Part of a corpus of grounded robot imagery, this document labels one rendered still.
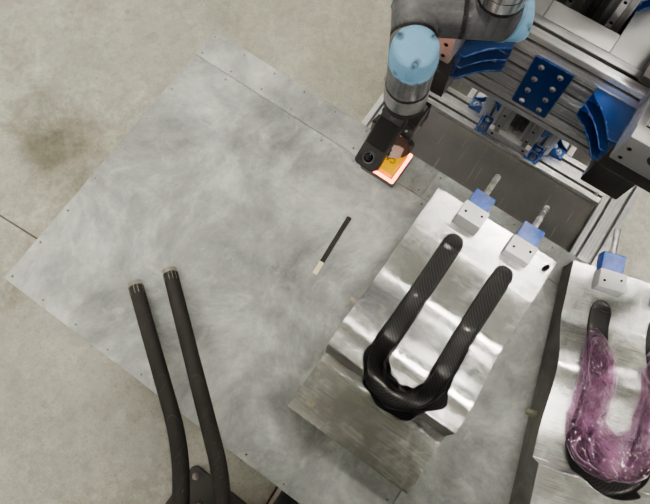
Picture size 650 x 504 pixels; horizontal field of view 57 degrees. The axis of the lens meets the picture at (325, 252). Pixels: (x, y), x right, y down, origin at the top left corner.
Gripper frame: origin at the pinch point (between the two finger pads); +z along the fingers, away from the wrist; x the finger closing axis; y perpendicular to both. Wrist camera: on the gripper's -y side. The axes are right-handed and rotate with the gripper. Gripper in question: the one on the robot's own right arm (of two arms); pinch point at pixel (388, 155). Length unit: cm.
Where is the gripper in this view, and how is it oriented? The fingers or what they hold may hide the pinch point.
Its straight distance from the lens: 123.8
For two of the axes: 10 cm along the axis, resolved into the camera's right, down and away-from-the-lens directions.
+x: -8.2, -5.5, 1.6
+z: 0.2, 2.6, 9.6
